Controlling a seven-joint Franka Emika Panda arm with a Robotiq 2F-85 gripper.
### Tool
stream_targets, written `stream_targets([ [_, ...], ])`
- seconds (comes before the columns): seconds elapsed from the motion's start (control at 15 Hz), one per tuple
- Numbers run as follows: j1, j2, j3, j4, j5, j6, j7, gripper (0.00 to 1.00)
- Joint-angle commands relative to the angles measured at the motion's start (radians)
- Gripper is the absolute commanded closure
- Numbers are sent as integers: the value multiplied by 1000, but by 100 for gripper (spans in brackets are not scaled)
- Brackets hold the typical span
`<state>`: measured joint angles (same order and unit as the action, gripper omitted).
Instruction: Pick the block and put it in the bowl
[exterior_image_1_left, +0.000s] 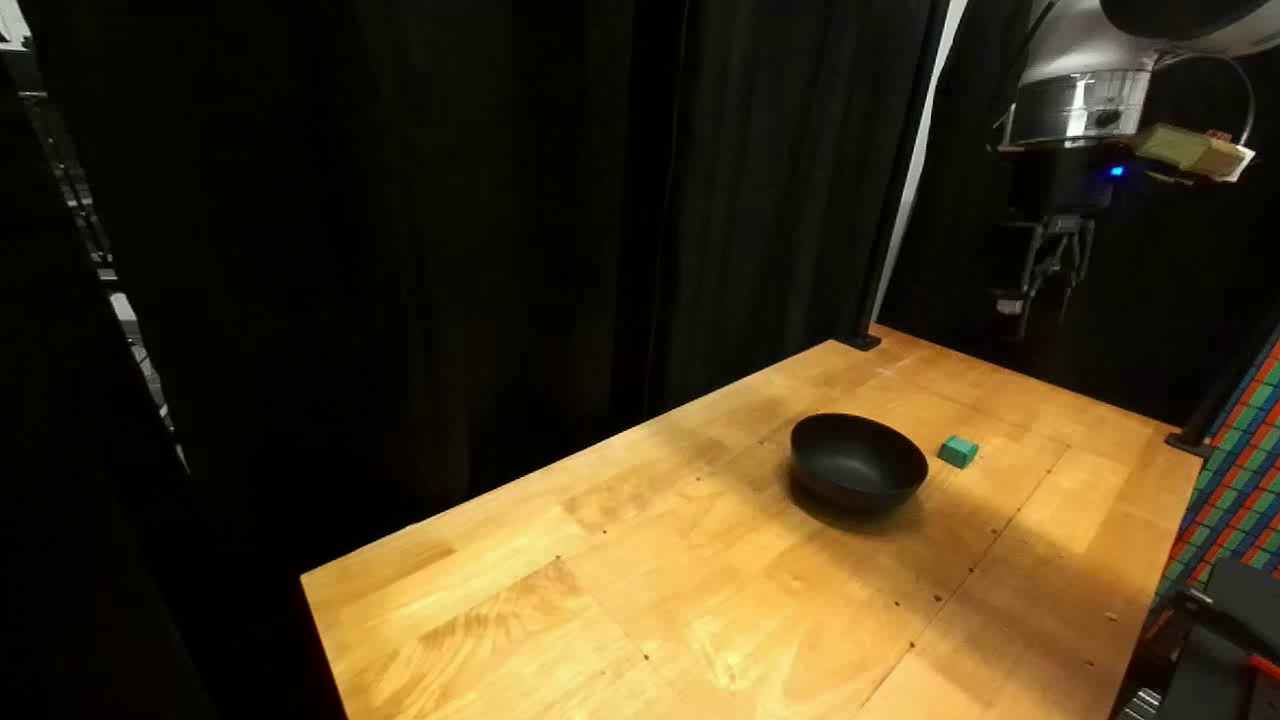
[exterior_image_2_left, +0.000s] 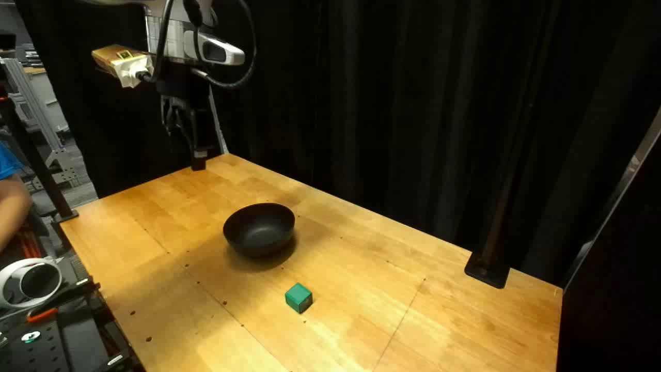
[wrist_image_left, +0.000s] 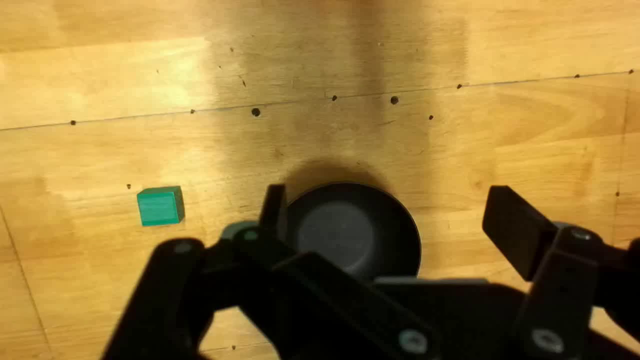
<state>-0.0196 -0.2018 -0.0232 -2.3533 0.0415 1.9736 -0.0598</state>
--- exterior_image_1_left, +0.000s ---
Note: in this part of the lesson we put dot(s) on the black pole foot clamp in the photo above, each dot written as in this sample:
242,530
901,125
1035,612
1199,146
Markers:
860,337

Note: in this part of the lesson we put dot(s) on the colourful checkered board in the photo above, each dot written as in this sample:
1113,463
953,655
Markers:
1232,483

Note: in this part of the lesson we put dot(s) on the black bowl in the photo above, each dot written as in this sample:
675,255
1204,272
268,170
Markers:
859,466

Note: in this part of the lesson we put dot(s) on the white slanted pole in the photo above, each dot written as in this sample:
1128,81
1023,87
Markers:
914,161

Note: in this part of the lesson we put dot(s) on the green block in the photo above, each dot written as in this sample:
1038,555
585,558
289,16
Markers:
958,448

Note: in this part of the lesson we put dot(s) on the black equipment with red trim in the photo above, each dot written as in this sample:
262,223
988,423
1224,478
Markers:
1204,655

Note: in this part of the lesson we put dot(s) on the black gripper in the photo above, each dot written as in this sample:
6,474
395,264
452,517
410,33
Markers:
1058,180

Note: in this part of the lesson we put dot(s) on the black curtain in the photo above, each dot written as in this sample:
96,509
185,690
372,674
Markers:
504,202

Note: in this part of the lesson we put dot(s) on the grey metal frame strip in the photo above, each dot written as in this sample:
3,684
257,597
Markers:
105,264

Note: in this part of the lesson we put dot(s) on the beige wrist camera box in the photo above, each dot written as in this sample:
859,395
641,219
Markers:
1195,151

